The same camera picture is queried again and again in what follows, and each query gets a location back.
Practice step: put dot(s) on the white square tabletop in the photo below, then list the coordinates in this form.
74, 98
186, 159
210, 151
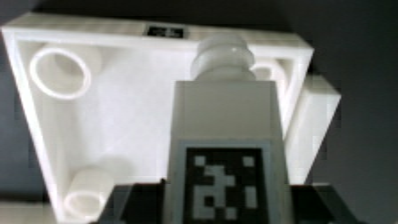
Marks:
97, 68

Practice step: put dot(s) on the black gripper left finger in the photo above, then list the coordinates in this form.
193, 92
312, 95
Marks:
136, 204

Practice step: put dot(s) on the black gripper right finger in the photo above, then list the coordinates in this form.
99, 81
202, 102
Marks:
319, 205

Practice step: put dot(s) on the white right fence wall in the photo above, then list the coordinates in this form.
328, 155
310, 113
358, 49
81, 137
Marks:
312, 119

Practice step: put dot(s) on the white leg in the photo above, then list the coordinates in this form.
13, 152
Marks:
226, 187

